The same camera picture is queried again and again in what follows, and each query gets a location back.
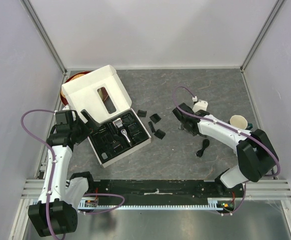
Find black comb guard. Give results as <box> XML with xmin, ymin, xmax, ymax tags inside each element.
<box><xmin>149</xmin><ymin>113</ymin><xmax>162</xmax><ymax>124</ymax></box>
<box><xmin>111</xmin><ymin>141</ymin><xmax>124</xmax><ymax>154</ymax></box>
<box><xmin>137</xmin><ymin>109</ymin><xmax>147</xmax><ymax>118</ymax></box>
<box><xmin>154</xmin><ymin>129</ymin><xmax>166</xmax><ymax>140</ymax></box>

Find white cardboard clipper box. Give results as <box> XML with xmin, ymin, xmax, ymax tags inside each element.
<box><xmin>61</xmin><ymin>64</ymin><xmax>153</xmax><ymax>169</ymax></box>

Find small black clipper attachment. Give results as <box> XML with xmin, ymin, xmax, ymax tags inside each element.
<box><xmin>148</xmin><ymin>121</ymin><xmax>156</xmax><ymax>133</ymax></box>

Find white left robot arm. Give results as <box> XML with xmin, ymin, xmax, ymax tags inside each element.
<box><xmin>28</xmin><ymin>107</ymin><xmax>96</xmax><ymax>237</ymax></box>

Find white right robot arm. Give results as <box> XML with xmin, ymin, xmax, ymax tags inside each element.
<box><xmin>172</xmin><ymin>103</ymin><xmax>279</xmax><ymax>197</ymax></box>

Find black plastic box tray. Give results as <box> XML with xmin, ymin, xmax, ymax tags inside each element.
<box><xmin>88</xmin><ymin>109</ymin><xmax>152</xmax><ymax>168</ymax></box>

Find red wooden bowl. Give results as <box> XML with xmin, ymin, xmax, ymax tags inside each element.
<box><xmin>59</xmin><ymin>70</ymin><xmax>91</xmax><ymax>107</ymax></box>

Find green ceramic mug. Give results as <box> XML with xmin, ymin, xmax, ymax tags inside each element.
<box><xmin>229</xmin><ymin>115</ymin><xmax>253</xmax><ymax>130</ymax></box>

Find black coiled power cord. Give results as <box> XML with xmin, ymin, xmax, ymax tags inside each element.
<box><xmin>196</xmin><ymin>138</ymin><xmax>211</xmax><ymax>159</ymax></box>

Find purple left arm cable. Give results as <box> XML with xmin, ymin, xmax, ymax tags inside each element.
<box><xmin>20</xmin><ymin>109</ymin><xmax>66</xmax><ymax>237</ymax></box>

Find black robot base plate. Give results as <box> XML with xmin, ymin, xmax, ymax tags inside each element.
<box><xmin>92</xmin><ymin>179</ymin><xmax>244</xmax><ymax>207</ymax></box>

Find grey slotted cable duct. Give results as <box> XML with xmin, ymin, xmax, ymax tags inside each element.
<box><xmin>78</xmin><ymin>199</ymin><xmax>223</xmax><ymax>211</ymax></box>

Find aluminium front frame rail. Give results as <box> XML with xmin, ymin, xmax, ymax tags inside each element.
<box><xmin>21</xmin><ymin>179</ymin><xmax>291</xmax><ymax>201</ymax></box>

